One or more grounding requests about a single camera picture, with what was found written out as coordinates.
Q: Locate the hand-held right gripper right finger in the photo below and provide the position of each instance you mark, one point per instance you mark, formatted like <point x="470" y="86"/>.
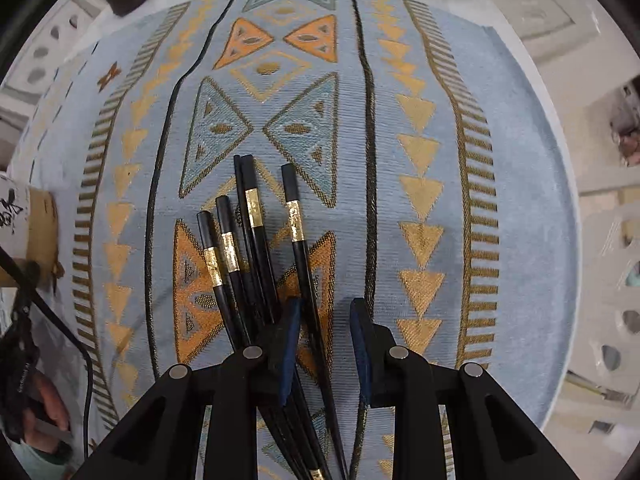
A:
<point x="359" y="350"/>

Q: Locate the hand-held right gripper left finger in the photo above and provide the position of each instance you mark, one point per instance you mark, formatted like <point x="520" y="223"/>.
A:
<point x="290" y="345"/>

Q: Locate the person's left hand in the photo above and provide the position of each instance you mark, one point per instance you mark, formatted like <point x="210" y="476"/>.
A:
<point x="50" y="405"/>

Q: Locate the blue patterned tablecloth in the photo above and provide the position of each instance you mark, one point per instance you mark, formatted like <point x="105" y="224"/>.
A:
<point x="425" y="110"/>

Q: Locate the black chopstick gold band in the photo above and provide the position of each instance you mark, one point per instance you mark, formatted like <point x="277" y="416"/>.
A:
<point x="231" y="255"/>
<point x="295" y="220"/>
<point x="239" y="180"/>
<point x="212" y="265"/>
<point x="252" y="210"/>

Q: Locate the wooden utensil holder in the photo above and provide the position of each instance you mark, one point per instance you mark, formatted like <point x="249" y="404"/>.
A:
<point x="42" y="230"/>

